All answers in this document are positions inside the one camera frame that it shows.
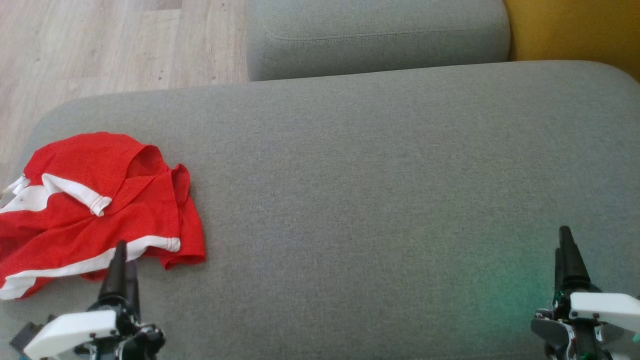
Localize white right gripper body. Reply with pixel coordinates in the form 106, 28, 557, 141
531, 285, 640, 360

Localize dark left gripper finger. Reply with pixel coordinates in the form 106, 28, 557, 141
100, 240, 129, 303
128, 260, 141, 321

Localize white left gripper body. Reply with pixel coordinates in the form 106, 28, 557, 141
22, 295, 166, 360

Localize red shorts with white trim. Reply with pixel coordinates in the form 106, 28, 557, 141
0, 162, 207, 301

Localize grey fabric sofa seat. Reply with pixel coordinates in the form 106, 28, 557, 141
0, 60, 640, 360

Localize yellow cushion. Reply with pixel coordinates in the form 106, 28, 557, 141
502, 0, 640, 83

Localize grey sofa back cushion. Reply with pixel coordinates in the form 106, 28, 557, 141
245, 0, 512, 82

